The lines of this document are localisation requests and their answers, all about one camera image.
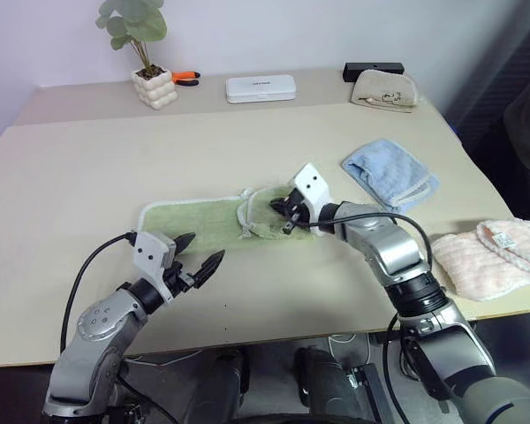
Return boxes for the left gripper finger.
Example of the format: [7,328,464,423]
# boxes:
[174,231,197,259]
[192,248,227,289]

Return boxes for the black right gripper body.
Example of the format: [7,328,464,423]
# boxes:
[285,187,314,227]

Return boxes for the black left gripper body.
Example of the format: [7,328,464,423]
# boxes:
[163,259,201,299]

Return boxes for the green towel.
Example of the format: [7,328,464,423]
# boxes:
[137,185,319,251]

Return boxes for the blue folded towel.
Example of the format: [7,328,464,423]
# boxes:
[340,139,442,216]

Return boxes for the pink folded towel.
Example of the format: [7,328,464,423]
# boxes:
[430,219,530,303]

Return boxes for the white flat case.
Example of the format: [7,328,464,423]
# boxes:
[224,75,299,105]

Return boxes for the dark rounded shape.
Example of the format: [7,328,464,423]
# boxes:
[193,347,250,424]
[292,346,381,424]

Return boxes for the beige fabric pouch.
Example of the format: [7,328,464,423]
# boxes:
[350,69,421,114]

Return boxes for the black rectangular box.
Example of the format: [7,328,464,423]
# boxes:
[342,61,405,84]

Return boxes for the white bubble plant pot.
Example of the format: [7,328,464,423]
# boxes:
[130,64,179,110]

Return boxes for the green leafy plant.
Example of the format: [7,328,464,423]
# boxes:
[95,0,169,77]

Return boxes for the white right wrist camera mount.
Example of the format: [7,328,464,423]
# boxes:
[290,163,333,238]

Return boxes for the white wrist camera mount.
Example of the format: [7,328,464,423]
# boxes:
[290,163,333,238]
[131,230,178,307]

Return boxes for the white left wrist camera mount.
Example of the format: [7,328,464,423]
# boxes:
[131,230,178,307]

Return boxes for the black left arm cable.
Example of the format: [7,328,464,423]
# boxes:
[59,232,138,354]

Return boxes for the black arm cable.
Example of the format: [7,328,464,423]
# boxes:
[59,232,138,354]
[282,213,435,424]

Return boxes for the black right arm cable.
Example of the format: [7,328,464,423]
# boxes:
[282,213,435,424]

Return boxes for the thin white wire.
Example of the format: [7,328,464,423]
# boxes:
[328,333,373,368]

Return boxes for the orange handled pliers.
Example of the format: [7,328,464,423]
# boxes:
[170,70,201,88]

